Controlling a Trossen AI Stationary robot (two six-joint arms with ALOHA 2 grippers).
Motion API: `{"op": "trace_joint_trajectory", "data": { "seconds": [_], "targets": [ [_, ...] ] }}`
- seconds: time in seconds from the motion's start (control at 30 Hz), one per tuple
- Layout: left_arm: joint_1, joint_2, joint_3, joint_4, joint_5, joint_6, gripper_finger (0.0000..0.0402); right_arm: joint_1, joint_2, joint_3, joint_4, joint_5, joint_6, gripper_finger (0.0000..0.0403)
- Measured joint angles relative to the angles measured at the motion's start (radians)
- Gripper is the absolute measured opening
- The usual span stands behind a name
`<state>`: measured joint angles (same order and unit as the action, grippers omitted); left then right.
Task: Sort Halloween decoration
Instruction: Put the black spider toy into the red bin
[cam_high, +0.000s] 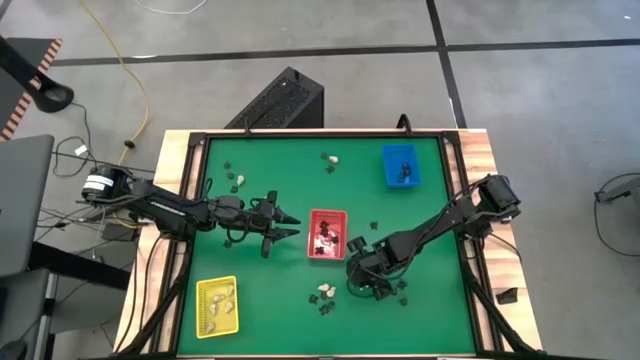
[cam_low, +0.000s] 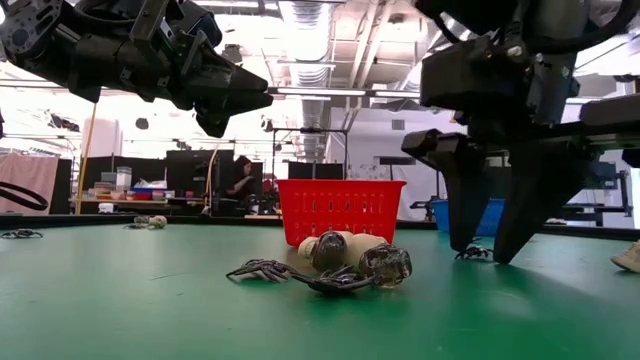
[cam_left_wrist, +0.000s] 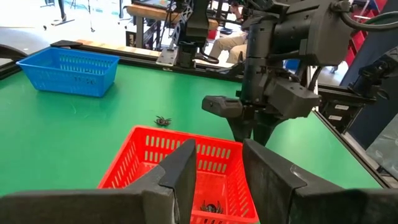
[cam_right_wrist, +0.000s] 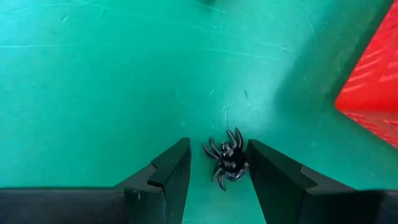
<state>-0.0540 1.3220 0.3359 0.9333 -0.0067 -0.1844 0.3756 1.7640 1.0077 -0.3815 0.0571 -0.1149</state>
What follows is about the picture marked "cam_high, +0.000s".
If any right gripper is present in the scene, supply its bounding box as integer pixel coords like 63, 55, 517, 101
347, 238, 409, 302

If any yellow cable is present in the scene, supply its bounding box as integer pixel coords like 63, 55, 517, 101
79, 0, 151, 166

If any grey side desk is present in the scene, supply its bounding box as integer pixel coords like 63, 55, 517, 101
0, 133, 55, 279

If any black computer tower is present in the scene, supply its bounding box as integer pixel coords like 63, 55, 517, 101
224, 66, 325, 130

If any red plastic basket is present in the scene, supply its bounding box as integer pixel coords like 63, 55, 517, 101
306, 208, 349, 262

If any white floor cable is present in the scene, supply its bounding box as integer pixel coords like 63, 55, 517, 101
133, 0, 209, 16

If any yellow plastic basket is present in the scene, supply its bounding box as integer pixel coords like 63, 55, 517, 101
195, 275, 240, 340

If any blue plastic basket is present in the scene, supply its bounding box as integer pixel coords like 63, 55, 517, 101
382, 143, 422, 190

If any striped floor mat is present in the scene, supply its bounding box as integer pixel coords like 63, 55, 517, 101
0, 38, 64, 142

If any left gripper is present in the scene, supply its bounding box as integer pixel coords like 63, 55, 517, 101
209, 190, 302, 259

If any black aluminium table frame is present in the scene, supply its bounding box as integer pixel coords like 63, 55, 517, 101
112, 129, 544, 360

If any black wedge block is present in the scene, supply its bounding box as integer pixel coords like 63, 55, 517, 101
495, 287, 520, 306

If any black stand base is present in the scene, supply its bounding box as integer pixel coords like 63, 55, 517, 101
0, 34, 75, 114

